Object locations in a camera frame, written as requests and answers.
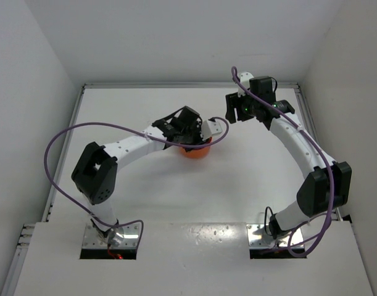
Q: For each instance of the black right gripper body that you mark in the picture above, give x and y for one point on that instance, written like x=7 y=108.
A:
x=234 y=108

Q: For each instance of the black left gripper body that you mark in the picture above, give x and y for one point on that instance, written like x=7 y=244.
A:
x=190 y=139

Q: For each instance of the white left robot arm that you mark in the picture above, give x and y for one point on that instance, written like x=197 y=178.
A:
x=96 y=171

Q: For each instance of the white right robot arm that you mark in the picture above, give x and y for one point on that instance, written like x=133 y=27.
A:
x=326 y=182

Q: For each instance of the orange round divided container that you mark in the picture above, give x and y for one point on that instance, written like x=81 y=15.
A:
x=195 y=153

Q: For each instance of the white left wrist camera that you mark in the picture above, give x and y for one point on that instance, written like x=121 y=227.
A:
x=210 y=128

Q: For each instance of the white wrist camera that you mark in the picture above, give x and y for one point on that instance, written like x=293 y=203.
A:
x=244 y=79
x=210 y=128

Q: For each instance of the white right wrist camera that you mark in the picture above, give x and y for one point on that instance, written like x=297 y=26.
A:
x=244 y=79

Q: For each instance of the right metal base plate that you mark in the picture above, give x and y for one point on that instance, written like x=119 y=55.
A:
x=258 y=239

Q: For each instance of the metal base plate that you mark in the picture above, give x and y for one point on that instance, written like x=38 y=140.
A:
x=125 y=238
x=258 y=239

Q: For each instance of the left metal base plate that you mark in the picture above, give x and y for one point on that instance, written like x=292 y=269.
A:
x=125 y=238

